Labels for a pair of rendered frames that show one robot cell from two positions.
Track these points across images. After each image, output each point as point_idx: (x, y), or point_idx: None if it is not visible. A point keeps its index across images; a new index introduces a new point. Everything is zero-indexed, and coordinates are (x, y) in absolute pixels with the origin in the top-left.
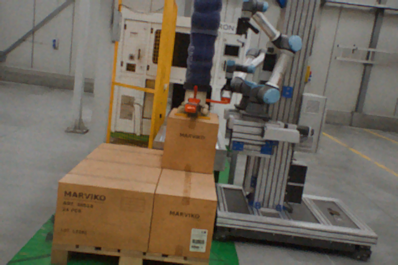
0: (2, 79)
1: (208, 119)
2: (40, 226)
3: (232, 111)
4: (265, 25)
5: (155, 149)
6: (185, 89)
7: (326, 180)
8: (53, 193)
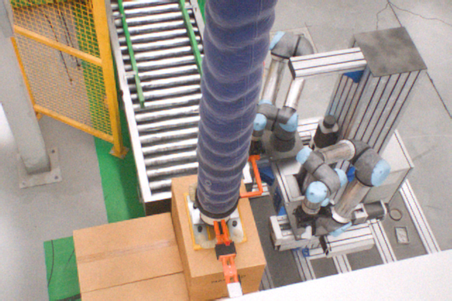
0: None
1: (244, 243)
2: None
3: (262, 157)
4: (333, 162)
5: (152, 216)
6: (202, 213)
7: (364, 19)
8: (20, 272)
